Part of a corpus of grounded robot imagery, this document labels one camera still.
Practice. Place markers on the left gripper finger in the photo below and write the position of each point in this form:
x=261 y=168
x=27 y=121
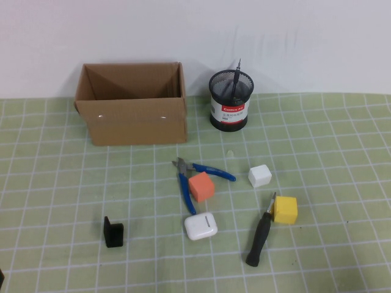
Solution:
x=1 y=275

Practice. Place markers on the white foam block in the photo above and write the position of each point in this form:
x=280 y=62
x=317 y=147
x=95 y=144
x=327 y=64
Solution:
x=259 y=177

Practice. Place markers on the orange foam block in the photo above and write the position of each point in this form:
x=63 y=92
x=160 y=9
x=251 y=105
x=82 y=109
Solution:
x=201 y=187

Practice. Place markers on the brown cardboard box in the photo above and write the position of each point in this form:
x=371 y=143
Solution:
x=137 y=125

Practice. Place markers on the green checked tablecloth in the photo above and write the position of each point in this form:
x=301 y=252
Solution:
x=320 y=183

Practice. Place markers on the small pale scrap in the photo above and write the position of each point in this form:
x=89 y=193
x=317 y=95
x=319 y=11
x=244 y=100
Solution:
x=230 y=152

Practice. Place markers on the white earbuds case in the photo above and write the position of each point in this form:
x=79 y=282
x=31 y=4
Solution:
x=200 y=227

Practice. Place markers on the black L-shaped bracket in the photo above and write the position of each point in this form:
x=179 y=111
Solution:
x=111 y=235

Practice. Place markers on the black mesh pen holder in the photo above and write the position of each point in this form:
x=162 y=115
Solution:
x=229 y=113

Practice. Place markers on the yellow foam block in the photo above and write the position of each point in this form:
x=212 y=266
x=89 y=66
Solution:
x=285 y=212

